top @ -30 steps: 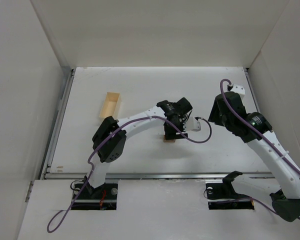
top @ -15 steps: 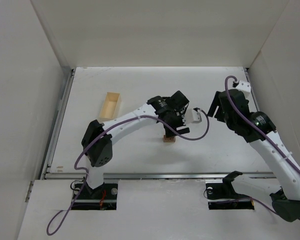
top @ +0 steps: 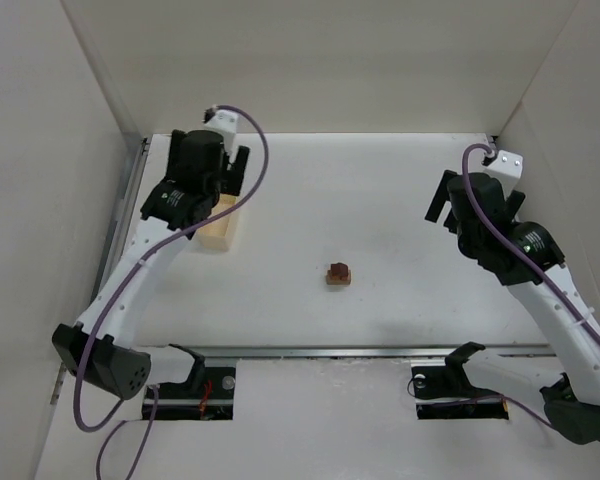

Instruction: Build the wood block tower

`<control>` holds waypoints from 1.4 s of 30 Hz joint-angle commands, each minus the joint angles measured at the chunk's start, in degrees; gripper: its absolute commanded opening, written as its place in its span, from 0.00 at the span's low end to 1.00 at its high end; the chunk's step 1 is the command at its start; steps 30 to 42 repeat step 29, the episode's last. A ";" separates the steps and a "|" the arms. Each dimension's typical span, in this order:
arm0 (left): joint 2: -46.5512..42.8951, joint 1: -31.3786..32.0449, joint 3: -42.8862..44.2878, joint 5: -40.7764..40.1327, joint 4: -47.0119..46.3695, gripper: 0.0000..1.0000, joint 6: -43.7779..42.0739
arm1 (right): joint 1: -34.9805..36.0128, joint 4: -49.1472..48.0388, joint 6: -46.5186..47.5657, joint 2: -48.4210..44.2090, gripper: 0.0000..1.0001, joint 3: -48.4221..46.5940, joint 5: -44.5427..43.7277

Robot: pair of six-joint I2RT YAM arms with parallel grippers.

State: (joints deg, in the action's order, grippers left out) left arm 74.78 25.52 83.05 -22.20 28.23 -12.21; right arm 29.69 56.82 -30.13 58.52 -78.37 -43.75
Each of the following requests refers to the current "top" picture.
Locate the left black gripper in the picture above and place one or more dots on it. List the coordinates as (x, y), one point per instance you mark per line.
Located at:
(236, 167)

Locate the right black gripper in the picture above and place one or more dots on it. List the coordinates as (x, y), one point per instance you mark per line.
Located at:
(438, 198)

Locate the light wooden box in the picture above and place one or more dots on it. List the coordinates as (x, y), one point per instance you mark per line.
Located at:
(219, 235)

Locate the dark brown wood block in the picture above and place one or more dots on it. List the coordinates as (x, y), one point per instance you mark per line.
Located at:
(339, 269)

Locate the light tan wood block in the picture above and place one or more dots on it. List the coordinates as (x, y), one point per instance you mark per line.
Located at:
(337, 281)

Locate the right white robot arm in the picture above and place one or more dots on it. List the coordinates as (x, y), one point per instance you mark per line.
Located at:
(527, 261)

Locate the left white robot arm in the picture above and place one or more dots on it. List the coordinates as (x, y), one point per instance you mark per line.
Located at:
(103, 335)

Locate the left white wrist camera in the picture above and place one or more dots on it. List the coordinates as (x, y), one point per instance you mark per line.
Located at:
(223, 122)

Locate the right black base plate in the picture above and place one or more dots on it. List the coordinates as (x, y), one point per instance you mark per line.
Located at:
(442, 394)

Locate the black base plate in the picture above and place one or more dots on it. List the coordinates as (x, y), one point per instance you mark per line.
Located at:
(442, 394)
(210, 399)

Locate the metal front rail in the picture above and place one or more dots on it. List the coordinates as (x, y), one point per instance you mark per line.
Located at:
(287, 352)

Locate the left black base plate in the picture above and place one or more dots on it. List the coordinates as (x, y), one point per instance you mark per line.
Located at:
(210, 399)

